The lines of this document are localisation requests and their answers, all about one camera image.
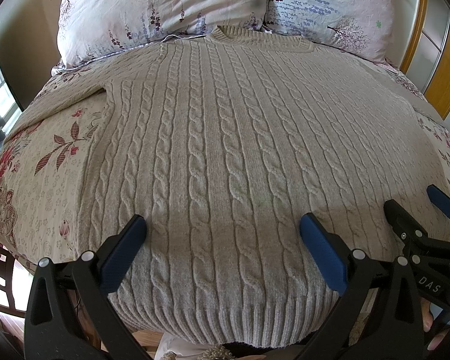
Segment person's right hand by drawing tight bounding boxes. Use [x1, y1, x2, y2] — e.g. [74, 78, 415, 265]
[420, 296, 450, 350]

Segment floral bed sheet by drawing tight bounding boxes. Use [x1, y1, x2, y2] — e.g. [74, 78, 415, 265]
[0, 53, 114, 267]

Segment floral pillow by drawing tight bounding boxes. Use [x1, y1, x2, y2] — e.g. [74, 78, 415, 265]
[264, 0, 394, 63]
[57, 0, 266, 68]

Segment left floral pillow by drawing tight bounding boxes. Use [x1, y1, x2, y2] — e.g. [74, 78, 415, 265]
[57, 0, 266, 68]

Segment right floral pillow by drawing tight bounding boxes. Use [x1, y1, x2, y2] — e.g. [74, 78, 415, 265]
[264, 0, 394, 63]

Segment beige cable knit sweater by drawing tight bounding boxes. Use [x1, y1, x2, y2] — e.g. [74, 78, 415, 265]
[3, 24, 450, 349]

